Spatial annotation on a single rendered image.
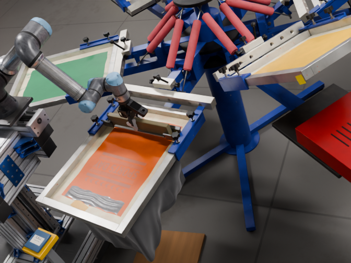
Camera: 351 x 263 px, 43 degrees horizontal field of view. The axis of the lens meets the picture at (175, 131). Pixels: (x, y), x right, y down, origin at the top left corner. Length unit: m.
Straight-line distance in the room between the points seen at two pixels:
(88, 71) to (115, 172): 1.05
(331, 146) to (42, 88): 2.05
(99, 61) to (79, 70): 0.15
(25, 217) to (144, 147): 0.94
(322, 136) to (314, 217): 1.16
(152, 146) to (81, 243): 1.07
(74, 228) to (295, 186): 1.56
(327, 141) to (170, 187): 0.89
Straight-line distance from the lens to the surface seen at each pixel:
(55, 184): 2.44
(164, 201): 2.41
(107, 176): 2.35
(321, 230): 3.01
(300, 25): 2.56
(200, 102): 2.39
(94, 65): 3.21
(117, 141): 2.50
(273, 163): 3.37
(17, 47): 2.21
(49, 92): 3.18
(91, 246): 3.10
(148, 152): 2.35
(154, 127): 2.34
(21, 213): 2.90
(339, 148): 1.93
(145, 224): 2.31
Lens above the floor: 2.55
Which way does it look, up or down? 42 degrees down
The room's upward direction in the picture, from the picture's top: 23 degrees counter-clockwise
